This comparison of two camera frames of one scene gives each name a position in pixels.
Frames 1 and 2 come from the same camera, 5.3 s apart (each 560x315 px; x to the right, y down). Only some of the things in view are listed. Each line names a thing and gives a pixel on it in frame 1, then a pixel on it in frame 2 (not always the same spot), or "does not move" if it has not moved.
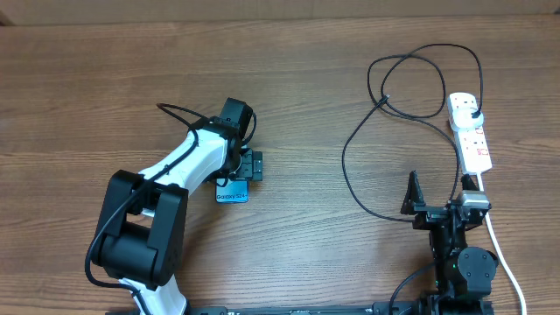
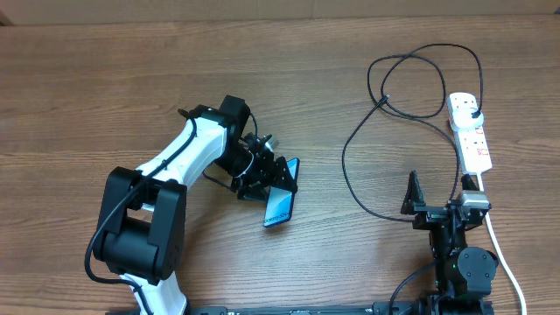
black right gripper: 428,215 does not move
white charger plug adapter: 463,119 does not move
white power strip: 472,145 does not move
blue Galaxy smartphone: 232,191 → 280,202
